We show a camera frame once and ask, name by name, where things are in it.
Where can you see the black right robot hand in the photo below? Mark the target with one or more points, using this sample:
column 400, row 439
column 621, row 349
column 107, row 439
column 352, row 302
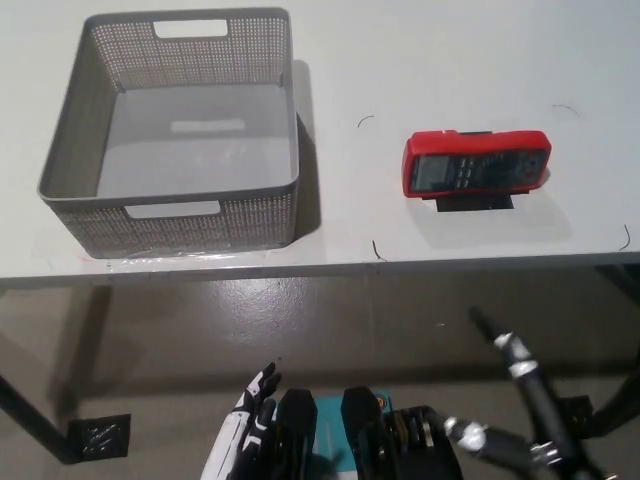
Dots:
column 545, row 405

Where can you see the red digital multimeter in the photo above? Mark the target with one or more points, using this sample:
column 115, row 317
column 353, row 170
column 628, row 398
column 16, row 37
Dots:
column 475, row 162

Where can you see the grey perforated plastic basket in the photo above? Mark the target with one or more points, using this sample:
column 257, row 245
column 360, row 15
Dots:
column 165, row 225

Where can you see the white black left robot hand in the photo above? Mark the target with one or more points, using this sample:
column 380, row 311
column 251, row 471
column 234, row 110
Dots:
column 235, row 435

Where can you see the black teal robot torso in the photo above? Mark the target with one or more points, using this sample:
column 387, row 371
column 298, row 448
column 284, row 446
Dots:
column 370, row 435

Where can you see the black table foot plate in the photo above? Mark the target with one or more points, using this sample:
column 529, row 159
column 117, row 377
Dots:
column 102, row 434
column 580, row 415

